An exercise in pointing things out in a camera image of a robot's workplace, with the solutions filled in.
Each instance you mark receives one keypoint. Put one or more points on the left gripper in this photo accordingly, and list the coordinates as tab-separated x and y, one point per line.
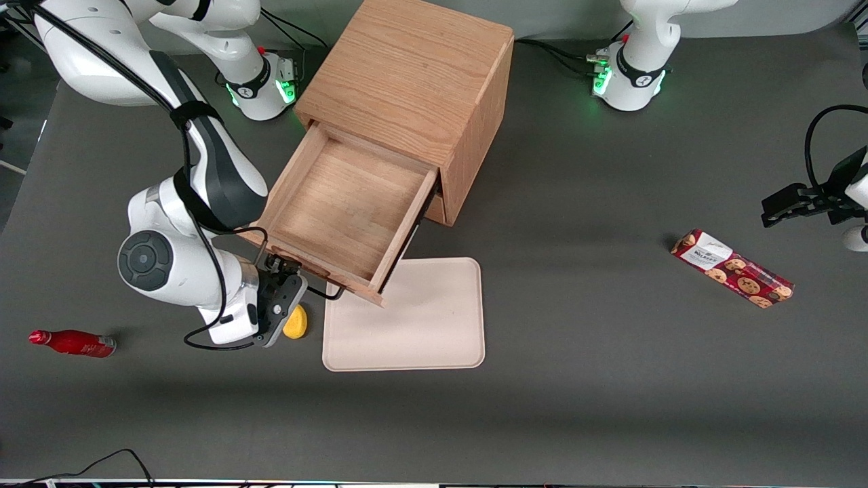
822	201

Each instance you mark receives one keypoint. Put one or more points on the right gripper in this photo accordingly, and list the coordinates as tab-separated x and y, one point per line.
276	263

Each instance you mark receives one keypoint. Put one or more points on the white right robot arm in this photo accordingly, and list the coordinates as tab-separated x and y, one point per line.
169	271

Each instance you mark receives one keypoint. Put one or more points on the wooden drawer cabinet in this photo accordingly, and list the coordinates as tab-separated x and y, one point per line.
413	68

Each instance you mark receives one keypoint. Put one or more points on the yellow lemon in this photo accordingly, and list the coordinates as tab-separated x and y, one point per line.
298	329

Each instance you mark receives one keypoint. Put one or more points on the red cookie pack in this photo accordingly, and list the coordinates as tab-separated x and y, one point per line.
732	270

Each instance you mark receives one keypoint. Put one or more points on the beige rectangular tray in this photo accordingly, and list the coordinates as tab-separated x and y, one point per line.
420	325

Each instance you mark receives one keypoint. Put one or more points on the red bottle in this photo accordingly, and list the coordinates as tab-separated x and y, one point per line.
78	343

